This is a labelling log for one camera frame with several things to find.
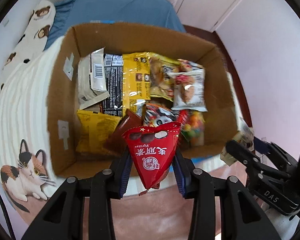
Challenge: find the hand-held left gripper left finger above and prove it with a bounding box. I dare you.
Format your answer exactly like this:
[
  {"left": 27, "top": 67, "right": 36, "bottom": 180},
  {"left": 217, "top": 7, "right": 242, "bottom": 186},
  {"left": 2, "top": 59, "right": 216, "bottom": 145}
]
[{"left": 21, "top": 152, "right": 132, "bottom": 240}]

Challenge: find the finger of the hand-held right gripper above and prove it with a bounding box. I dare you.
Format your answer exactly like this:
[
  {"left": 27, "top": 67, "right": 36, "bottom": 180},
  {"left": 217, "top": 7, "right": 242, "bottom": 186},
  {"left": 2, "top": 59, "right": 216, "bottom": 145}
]
[
  {"left": 254, "top": 137, "right": 298, "bottom": 173},
  {"left": 226, "top": 140, "right": 260, "bottom": 167}
]

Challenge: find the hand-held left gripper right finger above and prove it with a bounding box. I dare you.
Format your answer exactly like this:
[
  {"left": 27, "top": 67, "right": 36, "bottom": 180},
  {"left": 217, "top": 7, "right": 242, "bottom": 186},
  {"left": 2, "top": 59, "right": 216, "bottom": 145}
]
[{"left": 172, "top": 152, "right": 273, "bottom": 240}]

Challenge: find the red triangular chocolate packet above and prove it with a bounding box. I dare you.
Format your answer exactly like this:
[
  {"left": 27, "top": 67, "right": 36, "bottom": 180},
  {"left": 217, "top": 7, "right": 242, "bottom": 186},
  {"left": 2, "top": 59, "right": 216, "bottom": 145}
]
[{"left": 122, "top": 122, "right": 182, "bottom": 197}]

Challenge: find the dark red snack packet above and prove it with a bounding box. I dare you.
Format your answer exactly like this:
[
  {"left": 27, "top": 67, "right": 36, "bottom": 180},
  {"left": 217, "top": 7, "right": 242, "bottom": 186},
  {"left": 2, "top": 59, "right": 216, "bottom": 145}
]
[{"left": 104, "top": 109, "right": 143, "bottom": 155}]

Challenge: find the green colourful candy packet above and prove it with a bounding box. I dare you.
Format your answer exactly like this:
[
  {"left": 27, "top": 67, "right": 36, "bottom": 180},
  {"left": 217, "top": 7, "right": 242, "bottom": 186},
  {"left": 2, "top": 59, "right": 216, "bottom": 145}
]
[{"left": 179, "top": 110, "right": 205, "bottom": 147}]

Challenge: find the plain yellow snack packet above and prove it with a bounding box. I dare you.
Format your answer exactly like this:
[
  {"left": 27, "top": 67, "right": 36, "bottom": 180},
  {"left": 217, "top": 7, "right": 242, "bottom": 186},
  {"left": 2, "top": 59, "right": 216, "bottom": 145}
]
[{"left": 76, "top": 109, "right": 122, "bottom": 155}]

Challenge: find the red black white packet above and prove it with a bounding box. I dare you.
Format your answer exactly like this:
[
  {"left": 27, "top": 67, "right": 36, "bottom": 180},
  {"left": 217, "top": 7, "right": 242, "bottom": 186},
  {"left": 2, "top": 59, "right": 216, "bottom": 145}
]
[{"left": 142, "top": 104, "right": 188, "bottom": 128}]

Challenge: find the brown cardboard box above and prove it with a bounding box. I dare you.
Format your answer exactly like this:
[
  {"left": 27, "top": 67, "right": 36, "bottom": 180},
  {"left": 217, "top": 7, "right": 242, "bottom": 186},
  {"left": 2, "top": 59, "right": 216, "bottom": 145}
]
[{"left": 48, "top": 22, "right": 239, "bottom": 177}]

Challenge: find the white clear snack packet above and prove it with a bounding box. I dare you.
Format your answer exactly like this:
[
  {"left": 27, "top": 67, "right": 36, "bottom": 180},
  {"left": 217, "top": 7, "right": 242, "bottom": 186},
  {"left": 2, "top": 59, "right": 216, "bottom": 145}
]
[{"left": 170, "top": 59, "right": 207, "bottom": 112}]

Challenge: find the black snack packet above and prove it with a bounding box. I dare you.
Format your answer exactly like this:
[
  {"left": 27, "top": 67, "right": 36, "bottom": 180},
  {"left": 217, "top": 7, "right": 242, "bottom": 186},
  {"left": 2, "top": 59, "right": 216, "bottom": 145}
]
[{"left": 102, "top": 54, "right": 124, "bottom": 117}]

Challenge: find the large yellow snack packet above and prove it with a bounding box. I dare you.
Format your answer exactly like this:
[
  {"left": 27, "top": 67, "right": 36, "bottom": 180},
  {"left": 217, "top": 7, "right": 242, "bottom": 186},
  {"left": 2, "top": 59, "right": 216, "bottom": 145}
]
[{"left": 122, "top": 52, "right": 180, "bottom": 110}]

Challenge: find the cream barcode snack packet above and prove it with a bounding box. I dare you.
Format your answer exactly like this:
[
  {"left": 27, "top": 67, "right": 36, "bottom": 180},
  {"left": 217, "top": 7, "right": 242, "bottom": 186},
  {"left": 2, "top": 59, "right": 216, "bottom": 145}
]
[{"left": 90, "top": 47, "right": 108, "bottom": 92}]

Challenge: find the cat print rug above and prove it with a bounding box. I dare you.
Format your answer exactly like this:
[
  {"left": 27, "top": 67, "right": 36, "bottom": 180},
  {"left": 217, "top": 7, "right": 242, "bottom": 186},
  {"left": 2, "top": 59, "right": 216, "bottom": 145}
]
[{"left": 0, "top": 40, "right": 265, "bottom": 240}]

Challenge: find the white cabinet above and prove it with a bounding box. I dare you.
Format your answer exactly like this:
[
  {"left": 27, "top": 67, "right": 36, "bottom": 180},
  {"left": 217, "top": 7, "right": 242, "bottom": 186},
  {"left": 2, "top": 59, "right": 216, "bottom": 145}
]
[{"left": 175, "top": 0, "right": 265, "bottom": 32}]

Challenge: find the blue blanket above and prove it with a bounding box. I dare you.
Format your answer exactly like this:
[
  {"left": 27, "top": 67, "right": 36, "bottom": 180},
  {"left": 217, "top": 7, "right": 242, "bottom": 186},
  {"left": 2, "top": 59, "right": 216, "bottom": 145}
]
[{"left": 44, "top": 0, "right": 187, "bottom": 52}]

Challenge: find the bear print pillow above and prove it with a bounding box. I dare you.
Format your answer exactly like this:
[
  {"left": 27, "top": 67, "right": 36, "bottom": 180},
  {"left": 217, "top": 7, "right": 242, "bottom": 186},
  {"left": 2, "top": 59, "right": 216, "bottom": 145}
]
[{"left": 1, "top": 0, "right": 57, "bottom": 90}]

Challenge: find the black cable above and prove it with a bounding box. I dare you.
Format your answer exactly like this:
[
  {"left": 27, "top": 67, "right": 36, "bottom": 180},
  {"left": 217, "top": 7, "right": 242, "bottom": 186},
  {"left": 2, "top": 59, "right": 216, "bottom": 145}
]
[{"left": 0, "top": 175, "right": 15, "bottom": 240}]

